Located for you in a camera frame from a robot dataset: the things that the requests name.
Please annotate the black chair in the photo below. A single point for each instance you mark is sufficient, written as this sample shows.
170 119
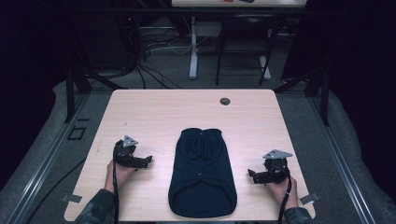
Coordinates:
249 25

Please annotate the dark navy garment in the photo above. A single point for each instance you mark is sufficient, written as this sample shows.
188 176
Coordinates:
202 177

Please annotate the grey metal table bracket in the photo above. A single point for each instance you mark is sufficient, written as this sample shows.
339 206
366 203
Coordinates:
72 198
309 198

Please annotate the round grey table grommet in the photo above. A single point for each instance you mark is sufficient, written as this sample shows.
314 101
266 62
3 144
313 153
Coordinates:
224 101

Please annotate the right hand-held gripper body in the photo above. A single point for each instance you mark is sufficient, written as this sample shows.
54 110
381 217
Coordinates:
275 171

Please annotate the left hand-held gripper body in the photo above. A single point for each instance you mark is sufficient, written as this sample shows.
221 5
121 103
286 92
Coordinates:
124 154

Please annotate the aluminium floor rail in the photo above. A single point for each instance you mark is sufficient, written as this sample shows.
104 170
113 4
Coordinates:
43 168
342 165

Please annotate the person's right hand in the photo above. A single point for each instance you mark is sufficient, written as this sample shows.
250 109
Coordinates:
285 191

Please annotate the person's left hand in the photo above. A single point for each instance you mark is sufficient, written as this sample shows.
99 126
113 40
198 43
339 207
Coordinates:
120 176

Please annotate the white desk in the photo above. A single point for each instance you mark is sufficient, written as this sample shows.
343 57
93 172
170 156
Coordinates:
193 56

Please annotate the black metal frame stand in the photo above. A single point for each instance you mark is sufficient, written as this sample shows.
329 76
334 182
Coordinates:
70 93
325 99

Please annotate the dark equipment box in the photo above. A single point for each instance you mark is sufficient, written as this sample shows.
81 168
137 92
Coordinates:
102 43

